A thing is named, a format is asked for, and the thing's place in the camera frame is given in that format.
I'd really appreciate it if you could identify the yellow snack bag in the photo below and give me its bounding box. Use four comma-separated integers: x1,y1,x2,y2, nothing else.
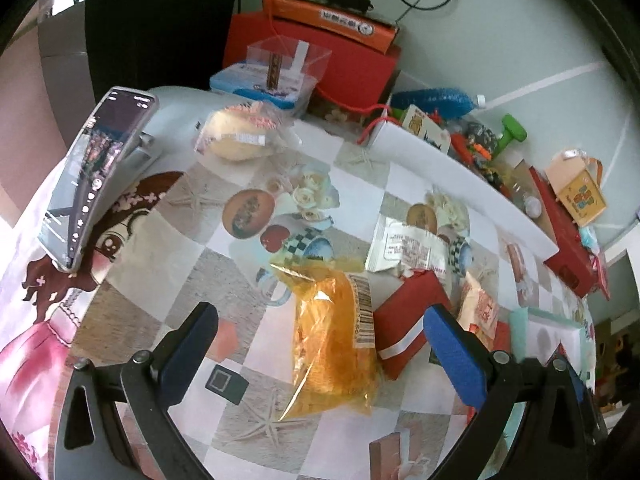
270,255,386,418

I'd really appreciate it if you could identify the tan carry box with handle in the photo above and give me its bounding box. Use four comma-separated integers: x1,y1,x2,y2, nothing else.
545,149,608,228

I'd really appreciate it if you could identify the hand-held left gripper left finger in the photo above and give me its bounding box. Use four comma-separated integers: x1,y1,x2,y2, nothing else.
52,302,219,480

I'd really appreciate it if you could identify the long orange box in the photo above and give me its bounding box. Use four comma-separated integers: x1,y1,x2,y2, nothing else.
262,0,401,53

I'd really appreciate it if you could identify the black cabinet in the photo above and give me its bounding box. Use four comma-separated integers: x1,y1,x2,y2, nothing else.
85,0,246,106

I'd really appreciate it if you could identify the clear plastic box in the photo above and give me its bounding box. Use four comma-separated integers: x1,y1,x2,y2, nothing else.
246,35,333,111

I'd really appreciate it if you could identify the white bin of toys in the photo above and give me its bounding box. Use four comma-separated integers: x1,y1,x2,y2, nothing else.
367,119,561,261

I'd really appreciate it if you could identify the silver snack packet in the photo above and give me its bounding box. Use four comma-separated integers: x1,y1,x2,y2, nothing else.
365,212,451,278

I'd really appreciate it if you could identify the picture card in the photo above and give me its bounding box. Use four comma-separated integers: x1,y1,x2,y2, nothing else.
400,105,453,153

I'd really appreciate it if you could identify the grey phone stand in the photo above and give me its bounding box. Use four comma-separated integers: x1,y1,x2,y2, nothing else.
120,130,163,171

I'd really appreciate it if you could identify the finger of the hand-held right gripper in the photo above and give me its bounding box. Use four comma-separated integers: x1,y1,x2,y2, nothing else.
559,344,609,442

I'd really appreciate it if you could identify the plain red box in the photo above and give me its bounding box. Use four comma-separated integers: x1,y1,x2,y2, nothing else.
222,10,403,111

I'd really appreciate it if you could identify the bread bun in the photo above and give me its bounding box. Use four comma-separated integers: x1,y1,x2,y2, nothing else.
194,101,296,163

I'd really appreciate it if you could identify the blue white tissue pack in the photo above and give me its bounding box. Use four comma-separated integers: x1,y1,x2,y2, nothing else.
209,62,301,111

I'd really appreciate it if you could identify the pile of small toys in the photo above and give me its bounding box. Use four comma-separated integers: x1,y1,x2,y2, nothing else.
435,110,511,186

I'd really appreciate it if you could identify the green dumbbell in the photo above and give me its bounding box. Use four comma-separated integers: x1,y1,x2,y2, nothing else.
492,114,527,153

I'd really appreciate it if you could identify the blue plastic bottle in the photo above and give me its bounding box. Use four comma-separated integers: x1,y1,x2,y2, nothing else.
390,86,488,122

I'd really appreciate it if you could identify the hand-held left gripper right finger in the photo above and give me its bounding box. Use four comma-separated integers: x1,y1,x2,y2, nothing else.
425,304,588,480

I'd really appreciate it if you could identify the red patterned snack packet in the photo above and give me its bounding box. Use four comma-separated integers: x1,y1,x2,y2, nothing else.
487,317,513,361

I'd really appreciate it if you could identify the orange white snack packet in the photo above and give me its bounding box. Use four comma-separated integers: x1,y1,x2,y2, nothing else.
457,272,501,348

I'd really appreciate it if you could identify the smartphone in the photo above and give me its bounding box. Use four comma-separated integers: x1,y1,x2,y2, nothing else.
37,86,160,273

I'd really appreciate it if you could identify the large red gift box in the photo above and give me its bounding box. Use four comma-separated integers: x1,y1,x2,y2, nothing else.
527,167,601,298

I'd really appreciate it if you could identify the teal-edged white shallow box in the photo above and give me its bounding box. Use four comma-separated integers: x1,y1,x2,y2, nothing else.
507,306,598,396

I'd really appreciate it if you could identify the pink red patterned box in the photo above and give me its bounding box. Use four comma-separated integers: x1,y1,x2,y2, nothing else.
590,250,613,301

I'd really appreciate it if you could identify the pale blue wipes pack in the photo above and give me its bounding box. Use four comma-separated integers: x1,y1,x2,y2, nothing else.
580,225,603,253

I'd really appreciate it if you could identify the small red white-striped box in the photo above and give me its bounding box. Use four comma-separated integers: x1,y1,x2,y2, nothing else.
372,269,453,381

